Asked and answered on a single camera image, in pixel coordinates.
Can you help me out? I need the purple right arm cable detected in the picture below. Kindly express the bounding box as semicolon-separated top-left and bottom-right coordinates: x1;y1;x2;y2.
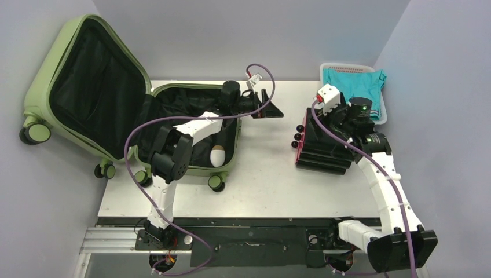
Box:
310;100;419;278

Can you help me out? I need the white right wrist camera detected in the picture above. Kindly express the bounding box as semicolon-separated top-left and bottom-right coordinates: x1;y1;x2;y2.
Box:
316;83;342;115

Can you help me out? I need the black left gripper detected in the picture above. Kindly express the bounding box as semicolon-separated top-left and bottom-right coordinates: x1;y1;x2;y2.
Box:
232;90;283;120

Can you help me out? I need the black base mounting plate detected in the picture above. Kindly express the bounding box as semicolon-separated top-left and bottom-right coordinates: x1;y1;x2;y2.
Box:
96;217;354;268

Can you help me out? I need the black and pink storage organizer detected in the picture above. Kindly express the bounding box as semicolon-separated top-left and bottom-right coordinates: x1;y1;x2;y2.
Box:
291;108;354;175

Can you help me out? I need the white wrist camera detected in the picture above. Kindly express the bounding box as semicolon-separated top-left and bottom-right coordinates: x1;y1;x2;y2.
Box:
246;74;262;92
316;83;342;115

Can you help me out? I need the teal garment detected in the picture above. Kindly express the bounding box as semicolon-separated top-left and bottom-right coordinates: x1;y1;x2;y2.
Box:
323;68;386;122

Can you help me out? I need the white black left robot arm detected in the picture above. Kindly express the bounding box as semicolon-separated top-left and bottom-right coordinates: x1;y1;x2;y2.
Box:
144;81;284;249

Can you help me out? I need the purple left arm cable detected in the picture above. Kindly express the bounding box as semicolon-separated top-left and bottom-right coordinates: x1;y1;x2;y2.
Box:
123;63;276;277

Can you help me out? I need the white perforated plastic basket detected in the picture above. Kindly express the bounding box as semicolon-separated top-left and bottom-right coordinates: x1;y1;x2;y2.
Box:
320;63;388;125

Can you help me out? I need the green hard-shell suitcase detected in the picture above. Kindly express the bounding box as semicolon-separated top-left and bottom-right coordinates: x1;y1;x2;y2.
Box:
19;14;239;188

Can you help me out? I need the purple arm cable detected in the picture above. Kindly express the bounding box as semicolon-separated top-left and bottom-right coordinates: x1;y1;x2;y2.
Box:
123;63;276;277
310;100;419;278

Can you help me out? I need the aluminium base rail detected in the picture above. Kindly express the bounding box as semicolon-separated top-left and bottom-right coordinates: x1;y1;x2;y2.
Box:
79;225;426;254

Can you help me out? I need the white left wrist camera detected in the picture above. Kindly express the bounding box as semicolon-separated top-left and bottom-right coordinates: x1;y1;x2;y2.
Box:
246;74;262;92

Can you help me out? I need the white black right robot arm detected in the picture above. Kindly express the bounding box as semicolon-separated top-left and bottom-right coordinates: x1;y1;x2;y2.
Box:
313;96;438;277

